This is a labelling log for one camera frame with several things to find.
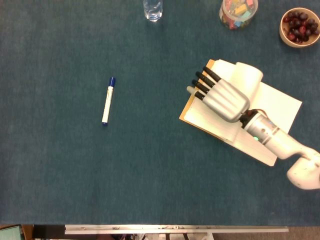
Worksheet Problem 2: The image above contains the clear plastic water bottle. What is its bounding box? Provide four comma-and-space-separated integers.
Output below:
142, 0, 164, 23

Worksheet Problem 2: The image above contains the black bracket block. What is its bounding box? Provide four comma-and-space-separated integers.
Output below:
33, 224, 66, 239

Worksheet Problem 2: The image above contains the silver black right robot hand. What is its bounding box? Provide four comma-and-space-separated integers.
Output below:
186, 65, 251, 123

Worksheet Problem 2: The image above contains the tan spiral notebook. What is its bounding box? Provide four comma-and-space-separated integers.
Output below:
178, 58, 303, 167

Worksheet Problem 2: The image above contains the blue white marker pen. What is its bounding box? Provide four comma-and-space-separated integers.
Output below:
101, 76, 117, 127

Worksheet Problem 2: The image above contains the teal felt table mat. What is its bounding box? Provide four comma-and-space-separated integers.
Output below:
0, 0, 320, 226

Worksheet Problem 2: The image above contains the dark red cherries pile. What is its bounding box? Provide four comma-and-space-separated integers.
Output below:
282, 10, 320, 44

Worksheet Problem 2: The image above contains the aluminium table edge rail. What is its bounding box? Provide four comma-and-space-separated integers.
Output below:
64, 224, 289, 235

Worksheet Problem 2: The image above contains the beige round bowl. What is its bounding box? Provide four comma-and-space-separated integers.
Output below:
279, 7, 320, 48

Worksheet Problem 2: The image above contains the clear jar of colourful clips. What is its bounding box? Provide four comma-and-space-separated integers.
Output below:
219, 0, 259, 31

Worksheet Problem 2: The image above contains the green screen tablet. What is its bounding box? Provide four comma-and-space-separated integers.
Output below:
0, 224, 23, 240

